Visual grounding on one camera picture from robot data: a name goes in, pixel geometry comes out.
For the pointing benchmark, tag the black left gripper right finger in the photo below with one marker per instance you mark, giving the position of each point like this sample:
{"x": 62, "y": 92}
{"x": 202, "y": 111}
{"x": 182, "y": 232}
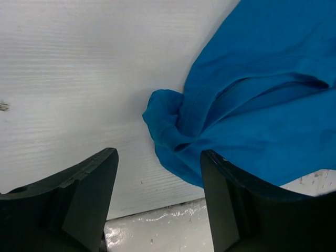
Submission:
{"x": 247, "y": 213}

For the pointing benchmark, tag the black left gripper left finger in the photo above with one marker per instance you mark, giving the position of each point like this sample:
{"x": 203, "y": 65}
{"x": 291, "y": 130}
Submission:
{"x": 66, "y": 211}

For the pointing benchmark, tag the blue t shirt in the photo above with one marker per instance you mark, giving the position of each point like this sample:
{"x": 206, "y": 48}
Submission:
{"x": 261, "y": 94}

